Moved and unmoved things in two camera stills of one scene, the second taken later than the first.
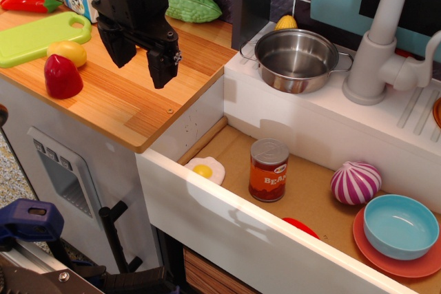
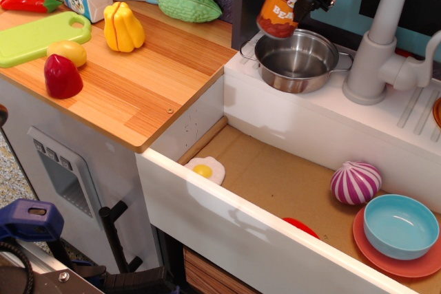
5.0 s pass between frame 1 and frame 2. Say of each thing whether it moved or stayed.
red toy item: stayed
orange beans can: moved
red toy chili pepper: stayed
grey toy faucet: stayed
